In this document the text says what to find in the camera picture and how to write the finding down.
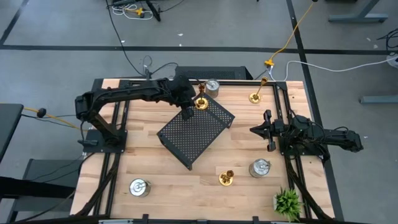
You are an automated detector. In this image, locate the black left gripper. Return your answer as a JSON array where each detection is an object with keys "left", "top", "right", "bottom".
[{"left": 167, "top": 74, "right": 200, "bottom": 121}]

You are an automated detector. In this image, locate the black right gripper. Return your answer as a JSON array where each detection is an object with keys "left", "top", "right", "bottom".
[{"left": 249, "top": 110, "right": 285, "bottom": 152}]

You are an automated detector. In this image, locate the gold candlestick holder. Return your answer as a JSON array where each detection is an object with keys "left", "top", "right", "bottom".
[
  {"left": 194, "top": 83, "right": 210, "bottom": 111},
  {"left": 248, "top": 77, "right": 269, "bottom": 105},
  {"left": 218, "top": 169, "right": 235, "bottom": 187}
]

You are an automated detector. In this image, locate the silver tin candle can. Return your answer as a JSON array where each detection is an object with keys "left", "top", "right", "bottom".
[
  {"left": 128, "top": 177, "right": 152, "bottom": 198},
  {"left": 248, "top": 158, "right": 272, "bottom": 179},
  {"left": 204, "top": 78, "right": 221, "bottom": 99}
]

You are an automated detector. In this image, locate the black computer case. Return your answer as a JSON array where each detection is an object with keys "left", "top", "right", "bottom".
[{"left": 174, "top": 65, "right": 254, "bottom": 80}]

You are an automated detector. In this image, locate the black perforated metal riser shelf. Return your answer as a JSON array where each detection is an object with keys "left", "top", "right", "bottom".
[{"left": 156, "top": 91, "right": 236, "bottom": 171}]

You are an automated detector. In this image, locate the small green potted plant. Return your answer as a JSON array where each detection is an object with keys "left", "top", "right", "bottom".
[{"left": 272, "top": 186, "right": 304, "bottom": 222}]

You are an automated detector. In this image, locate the grey table foot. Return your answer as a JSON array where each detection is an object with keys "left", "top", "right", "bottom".
[
  {"left": 328, "top": 0, "right": 389, "bottom": 24},
  {"left": 359, "top": 95, "right": 398, "bottom": 105}
]

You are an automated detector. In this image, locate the black desk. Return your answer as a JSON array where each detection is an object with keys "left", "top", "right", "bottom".
[{"left": 0, "top": 103, "right": 24, "bottom": 162}]

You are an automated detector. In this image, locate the black beam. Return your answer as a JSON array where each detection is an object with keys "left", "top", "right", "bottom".
[{"left": 0, "top": 176, "right": 75, "bottom": 200}]

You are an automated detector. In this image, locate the black aluminium table frame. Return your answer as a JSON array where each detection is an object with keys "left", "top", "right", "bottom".
[{"left": 74, "top": 79, "right": 335, "bottom": 224}]

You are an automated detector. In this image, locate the yellow extension cable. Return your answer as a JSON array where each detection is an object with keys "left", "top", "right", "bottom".
[{"left": 264, "top": 1, "right": 317, "bottom": 68}]

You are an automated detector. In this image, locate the black cable conduit bundle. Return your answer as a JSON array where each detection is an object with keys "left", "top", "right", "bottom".
[
  {"left": 284, "top": 155, "right": 332, "bottom": 221},
  {"left": 74, "top": 154, "right": 123, "bottom": 217}
]

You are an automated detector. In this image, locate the thin black floor cable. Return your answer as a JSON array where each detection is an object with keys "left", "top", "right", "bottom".
[{"left": 105, "top": 0, "right": 180, "bottom": 78}]

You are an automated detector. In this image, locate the white floor cable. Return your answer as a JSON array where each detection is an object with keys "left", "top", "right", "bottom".
[{"left": 269, "top": 54, "right": 398, "bottom": 82}]

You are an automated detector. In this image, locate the white coiled cable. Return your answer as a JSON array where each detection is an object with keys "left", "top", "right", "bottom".
[{"left": 111, "top": 3, "right": 155, "bottom": 21}]

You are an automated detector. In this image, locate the yellow cable with black knob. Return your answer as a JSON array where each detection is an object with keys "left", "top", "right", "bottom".
[{"left": 23, "top": 106, "right": 82, "bottom": 131}]

